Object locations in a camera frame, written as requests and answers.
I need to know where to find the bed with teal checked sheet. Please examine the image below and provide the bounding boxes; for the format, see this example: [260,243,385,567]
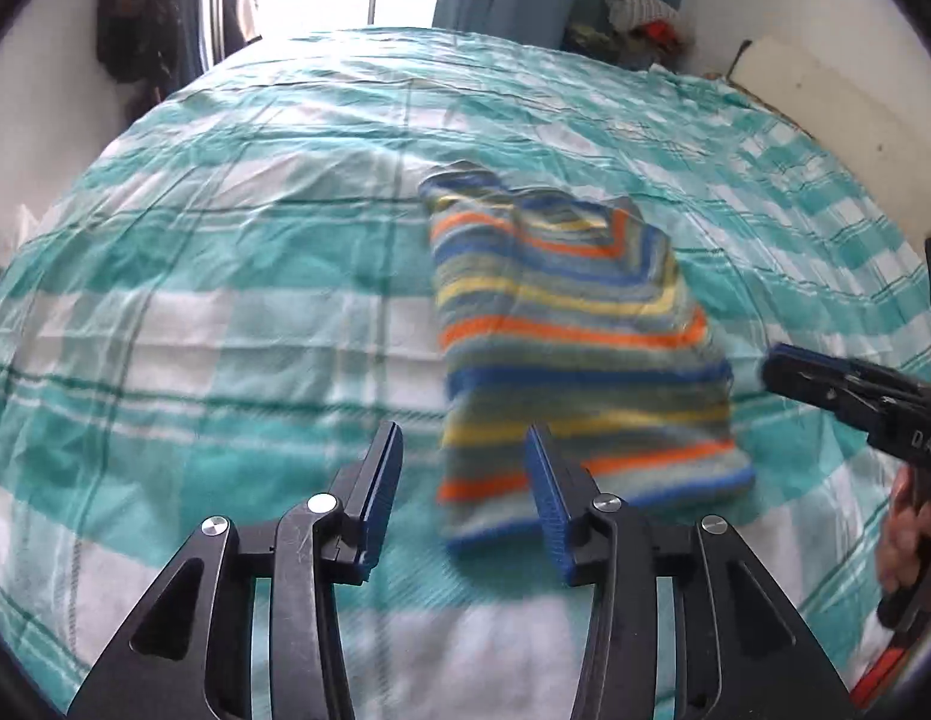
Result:
[0,26,931,720]

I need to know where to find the striped knit sweater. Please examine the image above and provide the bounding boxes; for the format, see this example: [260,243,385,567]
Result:
[418,160,758,556]

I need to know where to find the person's right hand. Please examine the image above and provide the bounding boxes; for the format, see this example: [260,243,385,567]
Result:
[880,457,931,599]

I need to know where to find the cream padded headboard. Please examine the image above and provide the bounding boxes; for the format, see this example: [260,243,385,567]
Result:
[728,34,931,242]

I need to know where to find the pile of clothes by curtain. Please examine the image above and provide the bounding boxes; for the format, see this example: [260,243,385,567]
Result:
[562,0,696,73]

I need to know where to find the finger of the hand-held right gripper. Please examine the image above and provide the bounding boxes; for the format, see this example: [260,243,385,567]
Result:
[760,356,882,422]
[773,343,924,392]

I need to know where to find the clothes behind door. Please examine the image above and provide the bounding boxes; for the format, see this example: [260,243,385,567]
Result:
[221,0,265,47]

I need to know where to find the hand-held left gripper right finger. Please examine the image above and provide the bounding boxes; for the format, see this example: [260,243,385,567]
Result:
[523,424,860,720]

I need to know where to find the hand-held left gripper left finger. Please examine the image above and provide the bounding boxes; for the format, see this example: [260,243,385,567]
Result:
[67,421,405,720]

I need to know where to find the dark door frame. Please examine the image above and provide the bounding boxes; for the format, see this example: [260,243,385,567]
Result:
[176,0,227,70]

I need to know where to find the orange fleece cloth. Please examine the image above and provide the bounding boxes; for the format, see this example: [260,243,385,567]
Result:
[851,641,914,703]

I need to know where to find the dark hanging clothes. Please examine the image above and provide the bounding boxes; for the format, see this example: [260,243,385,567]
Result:
[96,0,190,103]

